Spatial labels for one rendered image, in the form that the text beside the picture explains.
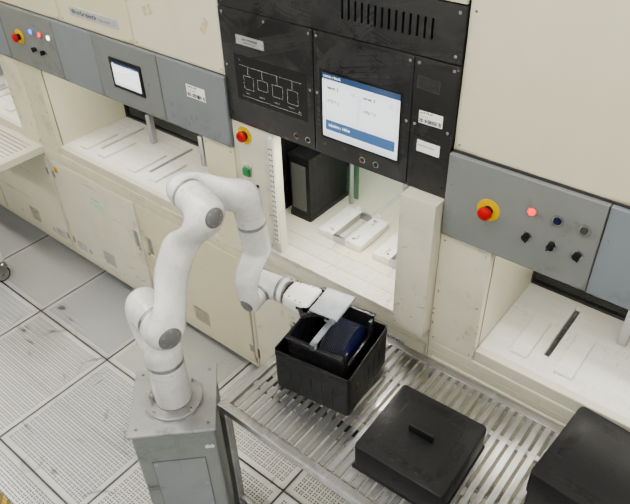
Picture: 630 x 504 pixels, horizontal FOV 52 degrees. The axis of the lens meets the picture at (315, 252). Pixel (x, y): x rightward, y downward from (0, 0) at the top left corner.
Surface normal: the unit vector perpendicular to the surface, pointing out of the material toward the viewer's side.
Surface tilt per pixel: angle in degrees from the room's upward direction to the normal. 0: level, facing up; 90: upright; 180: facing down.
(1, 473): 0
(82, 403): 0
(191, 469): 90
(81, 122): 90
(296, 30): 90
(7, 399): 0
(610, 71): 90
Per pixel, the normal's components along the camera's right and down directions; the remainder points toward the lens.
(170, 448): 0.11, 0.61
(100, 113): 0.78, 0.37
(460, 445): -0.03, -0.79
